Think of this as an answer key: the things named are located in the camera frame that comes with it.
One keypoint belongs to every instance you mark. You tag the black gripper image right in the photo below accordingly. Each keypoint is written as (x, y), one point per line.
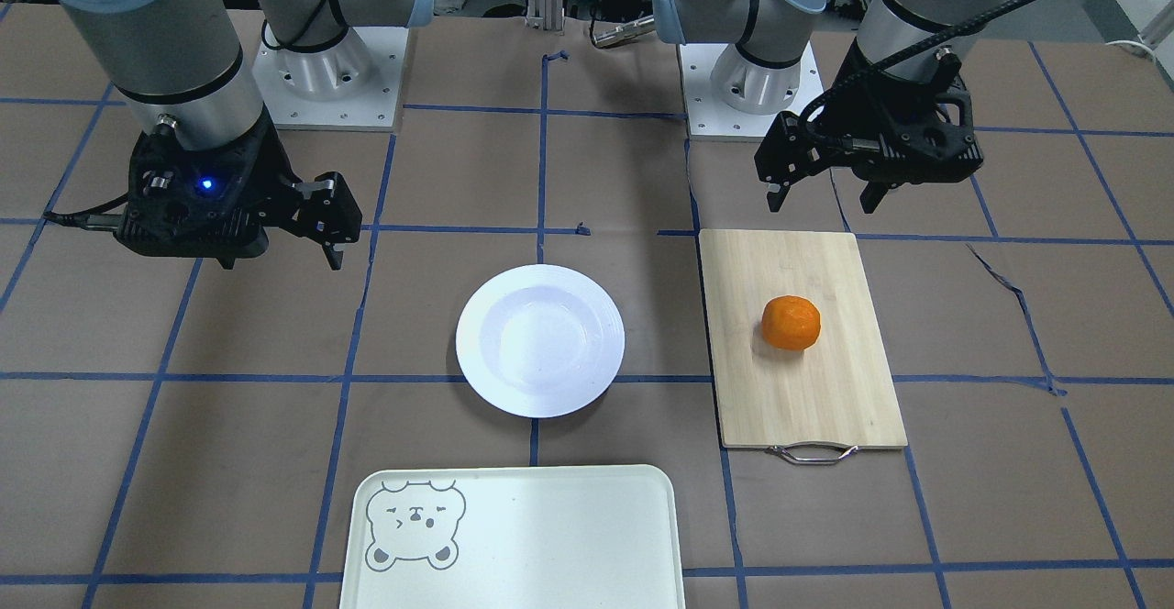
(840, 132)

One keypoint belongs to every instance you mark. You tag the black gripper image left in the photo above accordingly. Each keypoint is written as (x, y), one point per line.
(272, 175)

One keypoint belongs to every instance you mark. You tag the orange fruit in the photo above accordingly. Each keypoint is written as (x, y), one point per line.
(790, 322)

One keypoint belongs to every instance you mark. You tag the white round plate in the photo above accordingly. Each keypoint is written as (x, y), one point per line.
(540, 341)

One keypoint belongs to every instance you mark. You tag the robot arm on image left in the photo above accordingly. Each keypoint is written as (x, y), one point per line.
(211, 82)

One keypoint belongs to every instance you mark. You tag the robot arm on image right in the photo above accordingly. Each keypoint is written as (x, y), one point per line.
(898, 37)

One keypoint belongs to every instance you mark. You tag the white tray with bear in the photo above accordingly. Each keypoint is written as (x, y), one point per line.
(601, 536)

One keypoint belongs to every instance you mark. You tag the bamboo cutting board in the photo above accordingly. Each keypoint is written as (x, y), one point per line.
(797, 355)

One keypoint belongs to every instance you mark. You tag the metal connector in background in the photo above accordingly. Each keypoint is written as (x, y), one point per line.
(605, 39)

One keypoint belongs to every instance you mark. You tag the metal base plate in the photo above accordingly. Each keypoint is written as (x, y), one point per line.
(353, 86)
(706, 105)

